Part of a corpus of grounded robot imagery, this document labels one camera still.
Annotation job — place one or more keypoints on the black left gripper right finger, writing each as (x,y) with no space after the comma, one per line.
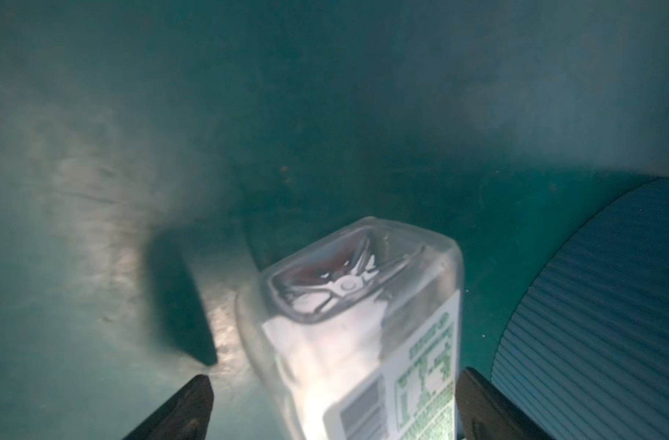
(487,414)

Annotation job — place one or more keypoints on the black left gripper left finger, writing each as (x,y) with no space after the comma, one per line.
(186,415)

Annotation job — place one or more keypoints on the square bottle green label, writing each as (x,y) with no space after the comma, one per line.
(358,335)

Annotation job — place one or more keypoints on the blue ribbed trash bin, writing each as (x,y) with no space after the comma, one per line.
(586,352)

